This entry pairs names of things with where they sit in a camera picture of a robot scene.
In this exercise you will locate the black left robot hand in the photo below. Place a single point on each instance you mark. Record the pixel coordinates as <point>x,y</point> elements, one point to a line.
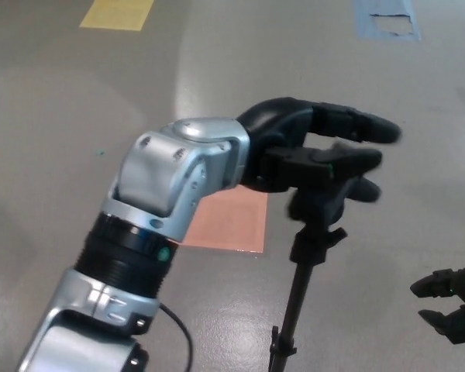
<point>283,128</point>

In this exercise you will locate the black phone stand tripod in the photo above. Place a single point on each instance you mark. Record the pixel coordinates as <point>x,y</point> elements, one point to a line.
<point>299,279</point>

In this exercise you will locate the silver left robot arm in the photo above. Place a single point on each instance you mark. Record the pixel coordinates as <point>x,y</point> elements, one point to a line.
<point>155,174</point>

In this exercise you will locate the orange paper sheet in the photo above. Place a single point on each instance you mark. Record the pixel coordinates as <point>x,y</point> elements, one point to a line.
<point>232,224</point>

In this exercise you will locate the torn blue paper sheet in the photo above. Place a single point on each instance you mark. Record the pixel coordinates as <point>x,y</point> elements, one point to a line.
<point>366,27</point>

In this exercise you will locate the yellow paper sheet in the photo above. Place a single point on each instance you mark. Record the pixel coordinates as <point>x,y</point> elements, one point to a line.
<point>114,13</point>

